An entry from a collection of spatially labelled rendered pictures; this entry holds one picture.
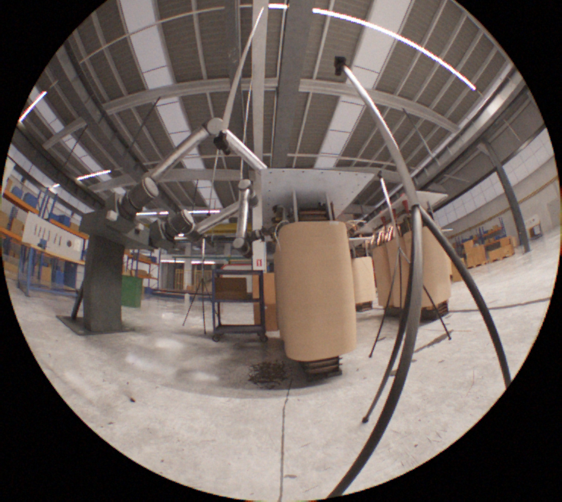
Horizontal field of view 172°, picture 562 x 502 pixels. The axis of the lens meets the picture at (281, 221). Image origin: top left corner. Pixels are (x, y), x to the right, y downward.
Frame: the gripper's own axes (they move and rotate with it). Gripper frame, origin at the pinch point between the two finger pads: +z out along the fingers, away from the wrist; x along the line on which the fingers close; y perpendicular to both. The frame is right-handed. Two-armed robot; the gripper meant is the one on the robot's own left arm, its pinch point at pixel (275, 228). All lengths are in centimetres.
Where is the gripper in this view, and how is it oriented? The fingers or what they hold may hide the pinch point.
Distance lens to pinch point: 185.0
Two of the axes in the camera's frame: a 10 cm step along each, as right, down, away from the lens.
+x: 2.6, 3.3, 9.1
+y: -2.5, -8.9, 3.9
